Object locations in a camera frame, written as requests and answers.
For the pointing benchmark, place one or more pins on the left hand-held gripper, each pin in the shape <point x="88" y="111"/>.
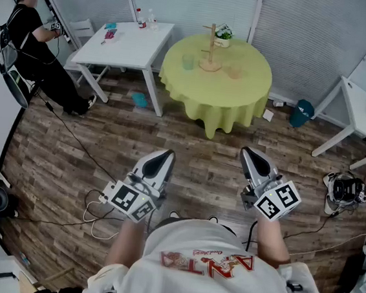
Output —
<point x="125" y="198"/>

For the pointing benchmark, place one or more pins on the white power strip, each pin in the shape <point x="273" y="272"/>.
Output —
<point x="106" y="191"/>

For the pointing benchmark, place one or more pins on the person's left shoe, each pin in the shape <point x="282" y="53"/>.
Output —
<point x="174" y="214"/>

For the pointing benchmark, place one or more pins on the green glass cup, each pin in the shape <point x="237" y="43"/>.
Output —
<point x="188" y="62"/>

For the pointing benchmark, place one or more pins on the clear cap plastic bottle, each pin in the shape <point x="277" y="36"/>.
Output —
<point x="152" y="22"/>

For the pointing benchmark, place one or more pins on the small white table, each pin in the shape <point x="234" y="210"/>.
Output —
<point x="358" y="118"/>

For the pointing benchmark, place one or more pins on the black and white headset rig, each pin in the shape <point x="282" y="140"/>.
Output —
<point x="344" y="190"/>

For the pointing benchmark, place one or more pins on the small white box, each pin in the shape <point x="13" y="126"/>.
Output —
<point x="279" y="103"/>

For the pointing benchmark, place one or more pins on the person's white printed shirt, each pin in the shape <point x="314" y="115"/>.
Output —
<point x="200" y="290"/>

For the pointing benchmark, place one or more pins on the teal floor item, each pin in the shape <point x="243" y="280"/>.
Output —
<point x="139" y="100"/>

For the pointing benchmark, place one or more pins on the person's right shoe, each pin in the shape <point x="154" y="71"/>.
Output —
<point x="213" y="219"/>

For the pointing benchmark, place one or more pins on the person's left forearm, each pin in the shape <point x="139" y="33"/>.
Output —
<point x="124" y="240"/>

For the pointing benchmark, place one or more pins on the large white table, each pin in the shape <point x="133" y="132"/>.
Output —
<point x="128" y="46"/>

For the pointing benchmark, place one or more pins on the wooden stick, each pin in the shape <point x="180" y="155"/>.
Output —
<point x="59" y="276"/>

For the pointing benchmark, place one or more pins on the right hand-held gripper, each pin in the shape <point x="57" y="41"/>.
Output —
<point x="278" y="201"/>

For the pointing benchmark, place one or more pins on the person's shoe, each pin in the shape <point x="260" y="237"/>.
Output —
<point x="213" y="219"/>
<point x="174" y="214"/>

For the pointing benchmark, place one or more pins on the white box with pink contents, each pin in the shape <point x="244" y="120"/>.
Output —
<point x="110" y="35"/>

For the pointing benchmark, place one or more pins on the white pot with flowers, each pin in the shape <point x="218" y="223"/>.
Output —
<point x="222" y="42"/>

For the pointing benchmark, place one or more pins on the black office chair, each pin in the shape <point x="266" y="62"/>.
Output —
<point x="17" y="87"/>

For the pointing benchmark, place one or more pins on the white paper sheet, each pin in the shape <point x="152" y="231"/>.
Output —
<point x="268" y="115"/>

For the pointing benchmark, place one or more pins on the yellow-green round tablecloth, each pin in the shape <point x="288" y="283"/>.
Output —
<point x="215" y="90"/>

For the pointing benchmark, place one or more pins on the person's right forearm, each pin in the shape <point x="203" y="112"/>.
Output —
<point x="270" y="243"/>

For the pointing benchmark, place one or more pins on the orange glass cup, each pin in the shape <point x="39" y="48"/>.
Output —
<point x="235" y="72"/>

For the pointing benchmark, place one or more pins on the small teal item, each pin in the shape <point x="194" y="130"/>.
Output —
<point x="110" y="25"/>

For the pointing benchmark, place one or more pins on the wooden cup tree stand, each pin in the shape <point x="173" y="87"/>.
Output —
<point x="210" y="65"/>

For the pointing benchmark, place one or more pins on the white chair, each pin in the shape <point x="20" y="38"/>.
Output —
<point x="81" y="29"/>

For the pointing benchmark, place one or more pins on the dark teal trash bin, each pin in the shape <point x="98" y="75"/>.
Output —
<point x="300" y="117"/>

